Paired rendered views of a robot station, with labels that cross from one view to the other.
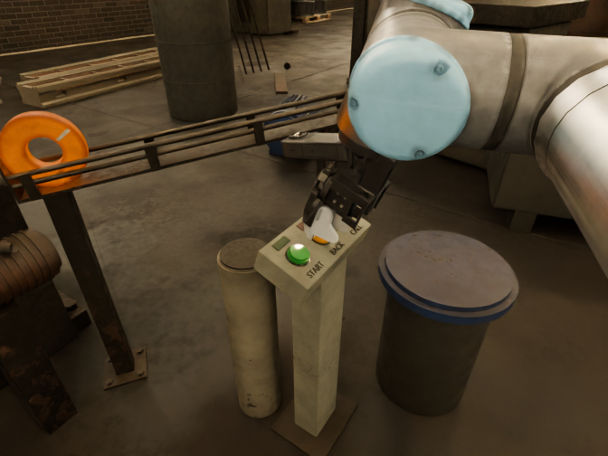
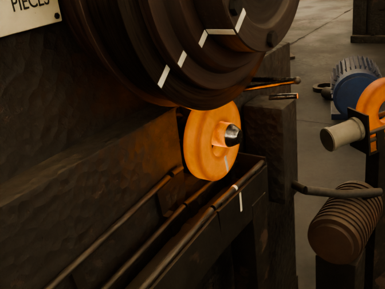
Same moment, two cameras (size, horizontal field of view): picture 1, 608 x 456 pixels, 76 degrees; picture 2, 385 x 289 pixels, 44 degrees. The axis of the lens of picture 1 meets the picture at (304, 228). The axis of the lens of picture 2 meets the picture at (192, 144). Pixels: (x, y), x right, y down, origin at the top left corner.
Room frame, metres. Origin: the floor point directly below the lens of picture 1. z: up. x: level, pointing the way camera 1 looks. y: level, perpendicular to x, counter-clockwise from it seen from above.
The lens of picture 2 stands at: (-0.35, 0.96, 1.15)
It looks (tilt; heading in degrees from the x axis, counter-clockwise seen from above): 24 degrees down; 3
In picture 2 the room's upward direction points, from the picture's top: 7 degrees counter-clockwise
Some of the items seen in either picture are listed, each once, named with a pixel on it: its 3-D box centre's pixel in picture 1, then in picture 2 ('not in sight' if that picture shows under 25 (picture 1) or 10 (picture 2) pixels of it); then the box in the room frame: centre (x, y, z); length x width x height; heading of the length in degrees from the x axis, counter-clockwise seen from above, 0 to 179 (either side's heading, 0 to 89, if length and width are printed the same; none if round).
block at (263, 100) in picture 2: not in sight; (270, 149); (0.65, 0.84, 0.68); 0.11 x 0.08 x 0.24; 56
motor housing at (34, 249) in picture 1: (33, 337); (344, 285); (0.65, 0.66, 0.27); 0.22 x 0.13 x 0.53; 146
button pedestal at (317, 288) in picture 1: (317, 340); not in sight; (0.60, -0.03, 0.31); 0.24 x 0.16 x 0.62; 146
